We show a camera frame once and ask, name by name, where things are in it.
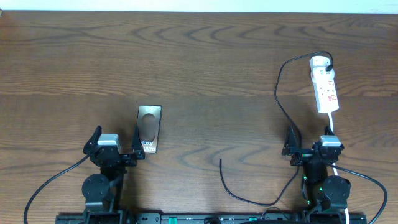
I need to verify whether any white power strip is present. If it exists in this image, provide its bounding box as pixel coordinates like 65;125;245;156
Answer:
311;67;339;114

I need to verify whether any black USB charging cable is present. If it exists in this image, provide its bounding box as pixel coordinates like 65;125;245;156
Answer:
218;50;335;207

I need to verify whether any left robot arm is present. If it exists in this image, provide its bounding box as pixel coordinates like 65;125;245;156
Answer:
81;126;145;223

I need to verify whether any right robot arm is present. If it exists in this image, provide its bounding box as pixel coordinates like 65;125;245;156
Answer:
282;126;351;223

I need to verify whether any Samsung Galaxy smartphone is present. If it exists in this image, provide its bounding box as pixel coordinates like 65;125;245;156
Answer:
137;105;162;154

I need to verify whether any white USB charger adapter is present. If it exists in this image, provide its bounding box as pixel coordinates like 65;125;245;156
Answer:
310;56;331;70

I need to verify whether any white power strip cord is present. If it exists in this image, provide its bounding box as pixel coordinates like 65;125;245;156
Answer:
327;112;350;224

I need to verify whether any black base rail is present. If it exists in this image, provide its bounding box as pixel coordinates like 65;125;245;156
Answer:
55;212;368;224

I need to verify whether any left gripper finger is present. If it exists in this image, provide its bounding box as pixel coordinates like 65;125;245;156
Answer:
83;126;102;155
131;126;146;160

